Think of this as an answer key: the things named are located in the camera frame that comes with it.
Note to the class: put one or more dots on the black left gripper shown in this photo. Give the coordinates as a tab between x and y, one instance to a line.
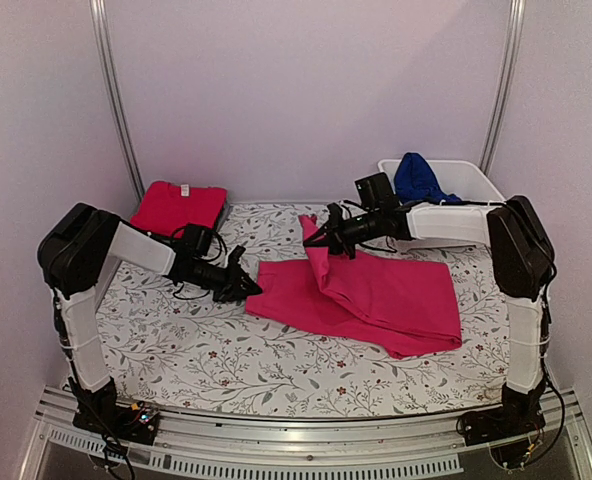
233	289

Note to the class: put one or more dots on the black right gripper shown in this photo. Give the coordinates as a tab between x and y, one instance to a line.
330	236

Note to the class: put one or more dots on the pink garment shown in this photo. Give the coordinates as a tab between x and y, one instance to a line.
407	307

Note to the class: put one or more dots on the magenta t-shirt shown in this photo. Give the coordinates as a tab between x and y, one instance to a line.
167	207

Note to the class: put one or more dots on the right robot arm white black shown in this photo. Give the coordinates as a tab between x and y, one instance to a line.
523	265

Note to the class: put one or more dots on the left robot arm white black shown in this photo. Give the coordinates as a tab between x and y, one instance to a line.
72	256

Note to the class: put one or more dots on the white plastic laundry bin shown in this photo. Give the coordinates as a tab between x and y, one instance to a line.
465	180

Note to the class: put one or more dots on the grey folded garment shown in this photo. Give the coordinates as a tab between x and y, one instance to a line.
222	216

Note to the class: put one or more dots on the floral patterned table cloth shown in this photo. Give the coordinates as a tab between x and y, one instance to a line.
176	347

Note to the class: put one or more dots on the blue garment in bin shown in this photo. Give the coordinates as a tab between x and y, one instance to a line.
414	180

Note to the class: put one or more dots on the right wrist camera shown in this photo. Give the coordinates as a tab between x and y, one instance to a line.
376	193

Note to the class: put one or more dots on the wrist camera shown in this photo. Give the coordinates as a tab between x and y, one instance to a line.
376	193
196	241

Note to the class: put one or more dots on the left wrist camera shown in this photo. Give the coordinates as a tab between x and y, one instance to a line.
196	241

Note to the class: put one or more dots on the aluminium front rail base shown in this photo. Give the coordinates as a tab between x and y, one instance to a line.
207	445

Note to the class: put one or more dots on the aluminium frame post right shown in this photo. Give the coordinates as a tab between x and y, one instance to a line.
503	91

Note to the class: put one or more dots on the aluminium frame post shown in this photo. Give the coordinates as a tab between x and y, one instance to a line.
503	91
102	36

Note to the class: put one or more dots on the aluminium frame post left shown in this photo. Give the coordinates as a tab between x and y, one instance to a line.
102	36

